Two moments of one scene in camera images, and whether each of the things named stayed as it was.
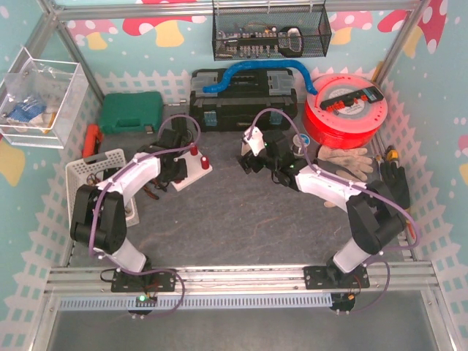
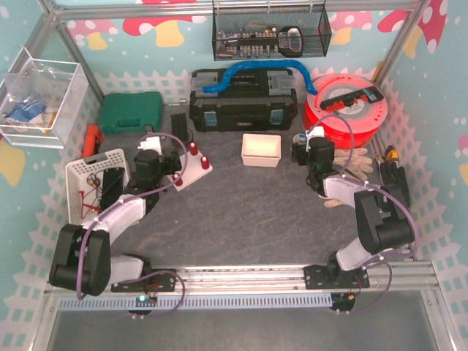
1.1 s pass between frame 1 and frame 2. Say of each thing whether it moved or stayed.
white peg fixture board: stayed
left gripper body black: stayed
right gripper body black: moved
